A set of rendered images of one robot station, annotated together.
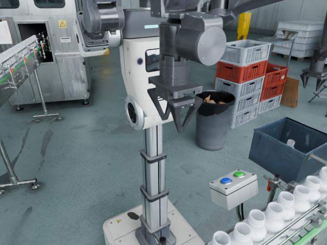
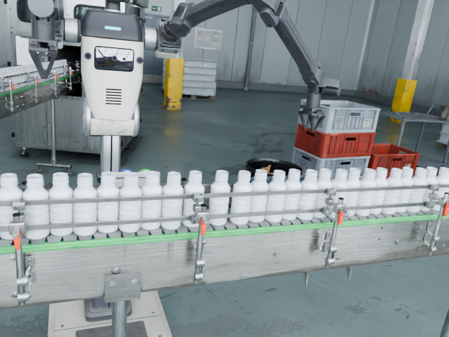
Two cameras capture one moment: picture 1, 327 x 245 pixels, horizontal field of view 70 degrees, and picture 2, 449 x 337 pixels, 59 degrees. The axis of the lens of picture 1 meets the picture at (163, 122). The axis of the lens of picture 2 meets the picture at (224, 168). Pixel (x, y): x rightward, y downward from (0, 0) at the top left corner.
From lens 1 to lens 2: 0.89 m
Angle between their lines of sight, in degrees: 13
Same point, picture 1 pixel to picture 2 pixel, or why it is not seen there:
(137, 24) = (97, 23)
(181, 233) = (143, 308)
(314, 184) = (192, 175)
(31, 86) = (46, 126)
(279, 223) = (130, 189)
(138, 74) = (86, 69)
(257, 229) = (104, 185)
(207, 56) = (37, 10)
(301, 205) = (169, 188)
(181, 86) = (41, 39)
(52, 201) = not seen: hidden behind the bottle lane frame
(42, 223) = not seen: outside the picture
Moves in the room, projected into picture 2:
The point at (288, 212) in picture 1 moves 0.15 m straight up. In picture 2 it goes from (150, 188) to (153, 134)
